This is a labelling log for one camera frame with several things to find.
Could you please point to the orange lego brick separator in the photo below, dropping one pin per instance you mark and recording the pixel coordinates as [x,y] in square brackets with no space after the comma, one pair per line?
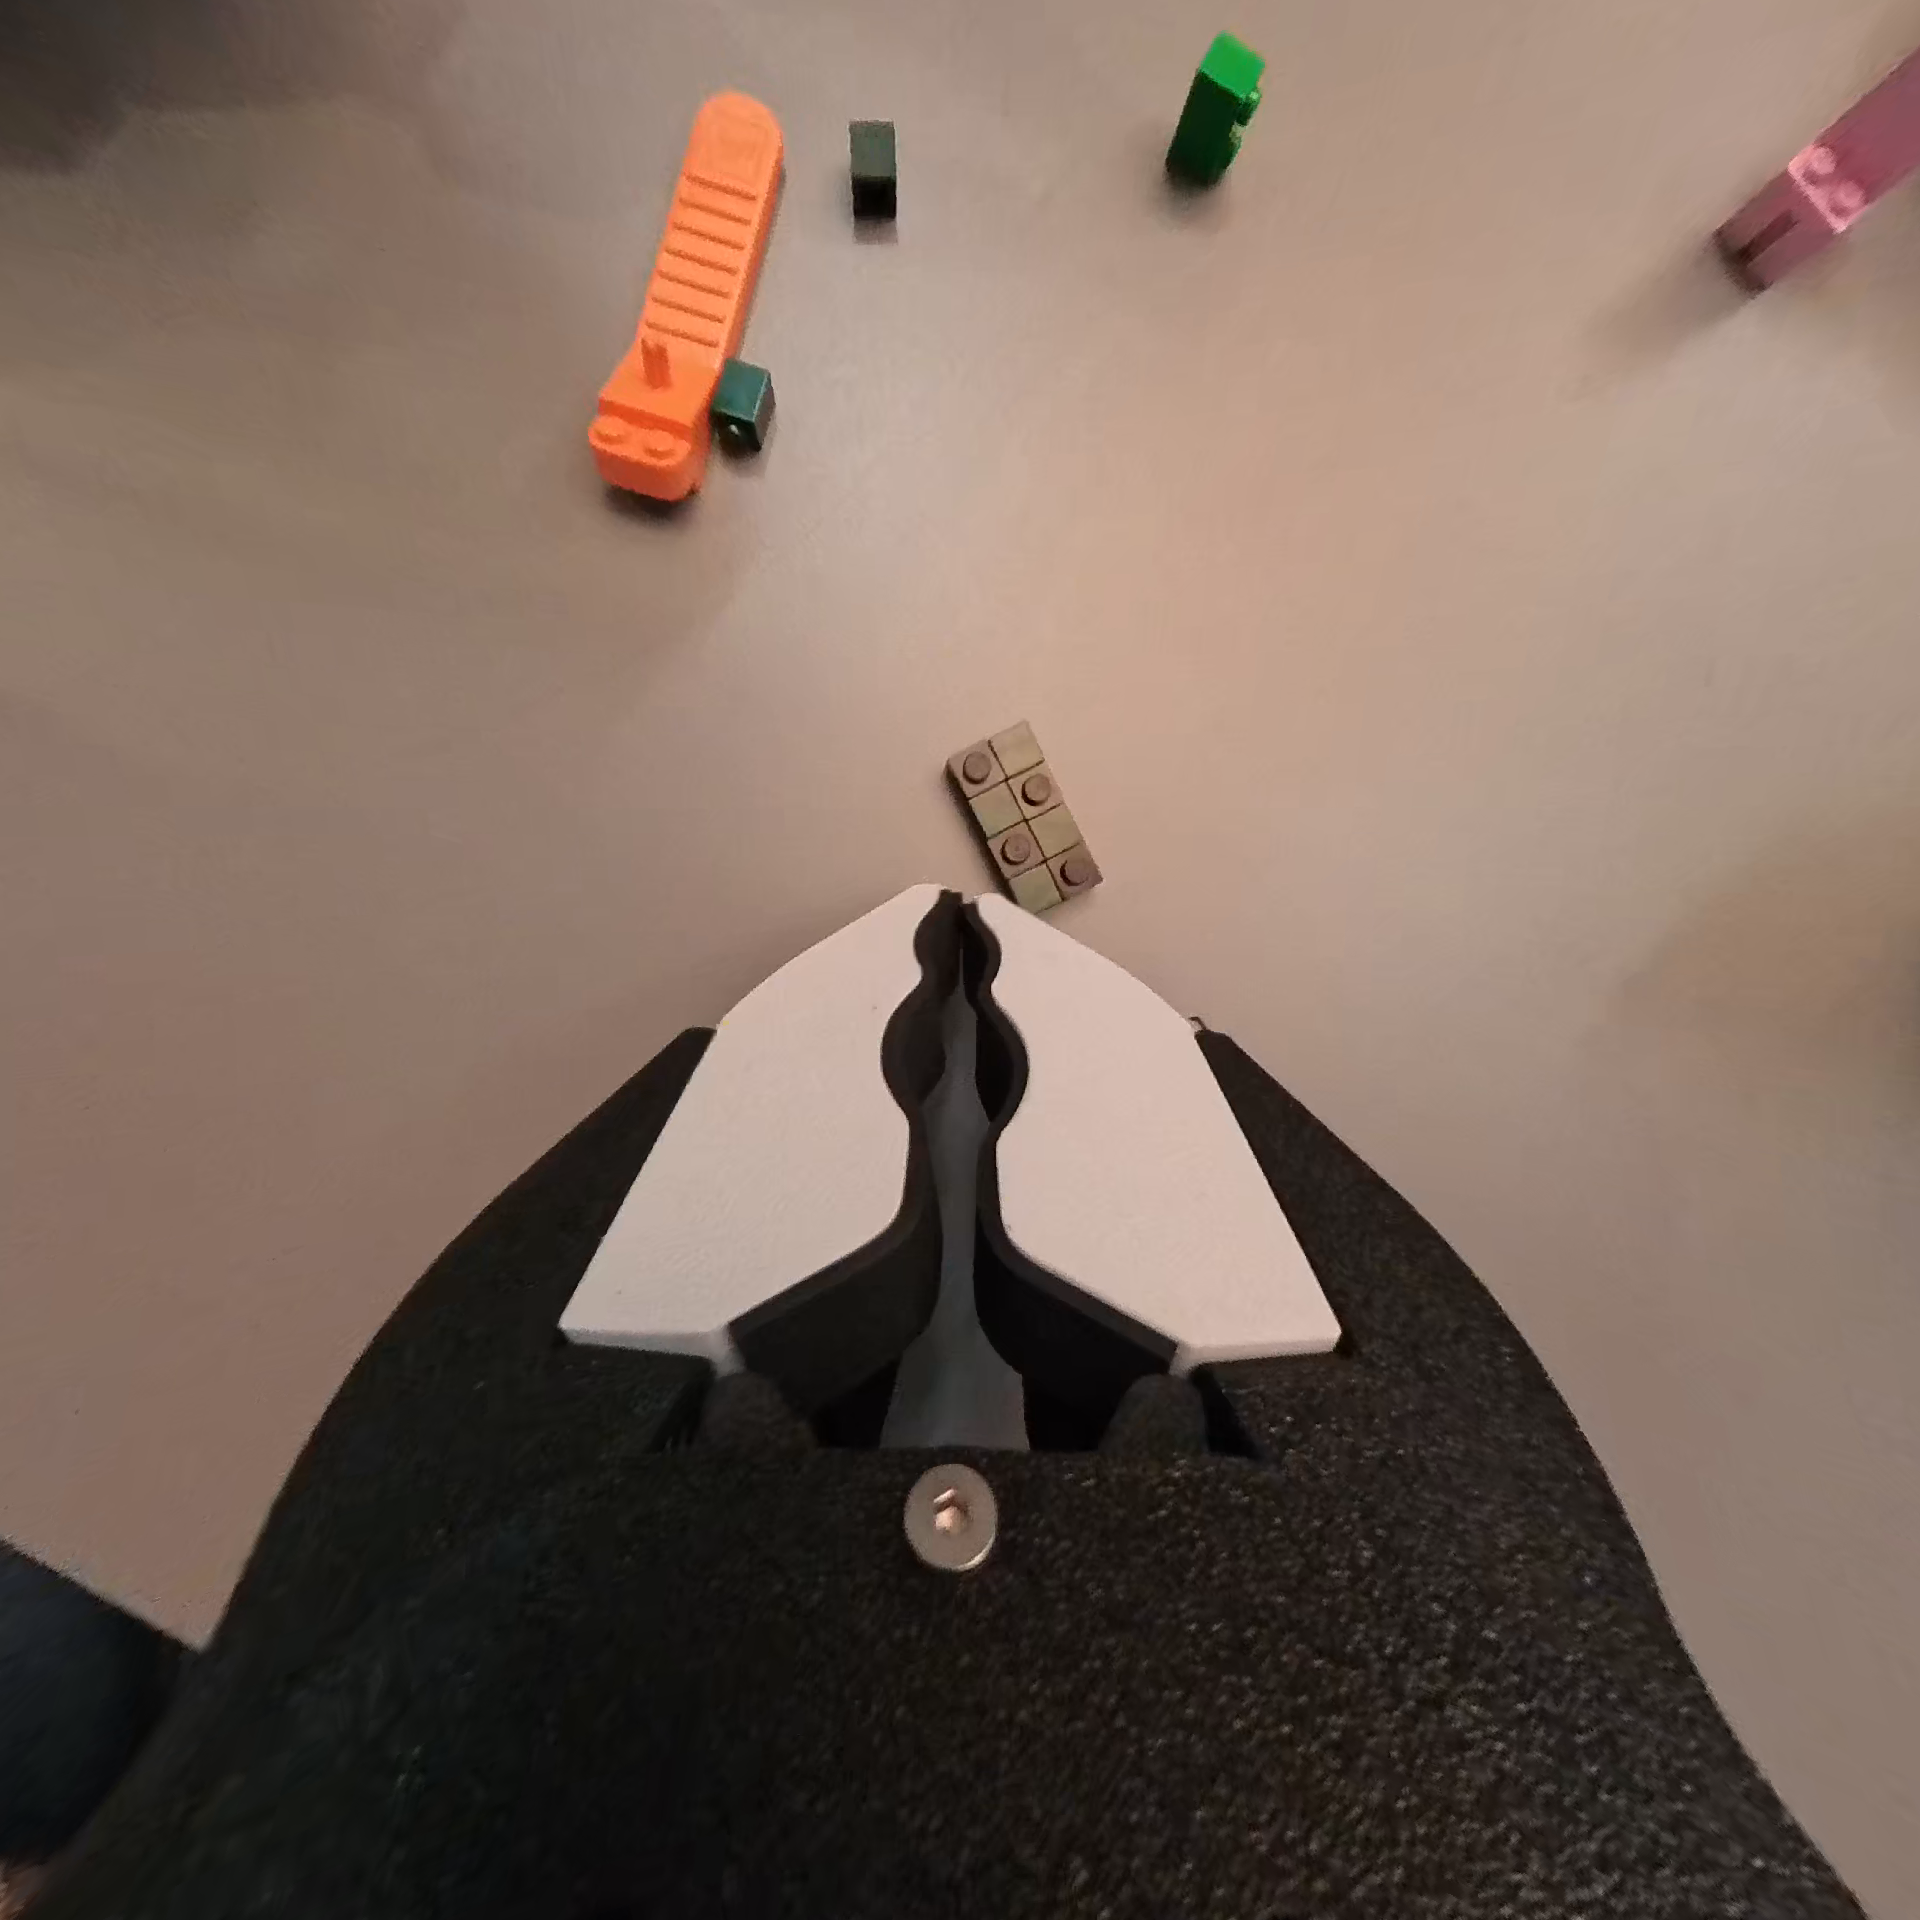
[706,269]

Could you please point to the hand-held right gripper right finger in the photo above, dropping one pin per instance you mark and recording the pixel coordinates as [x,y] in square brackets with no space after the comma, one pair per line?
[1156,1184]

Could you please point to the small bright green lego piece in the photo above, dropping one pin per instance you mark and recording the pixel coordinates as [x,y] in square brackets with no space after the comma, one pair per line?
[1212,112]

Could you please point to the olive grey lego plate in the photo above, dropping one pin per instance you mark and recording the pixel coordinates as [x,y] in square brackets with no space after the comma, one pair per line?
[1026,818]

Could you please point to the small dark green lego brick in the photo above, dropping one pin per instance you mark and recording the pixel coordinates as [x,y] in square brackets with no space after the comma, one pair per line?
[873,164]
[743,408]

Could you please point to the person's leg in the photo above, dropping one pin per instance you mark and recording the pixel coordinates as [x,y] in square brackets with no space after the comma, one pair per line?
[76,1694]

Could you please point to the pink lego pig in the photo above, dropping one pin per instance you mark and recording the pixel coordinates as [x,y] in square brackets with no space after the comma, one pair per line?
[1829,188]

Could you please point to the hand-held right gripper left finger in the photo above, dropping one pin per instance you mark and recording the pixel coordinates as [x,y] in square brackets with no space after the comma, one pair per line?
[750,1170]

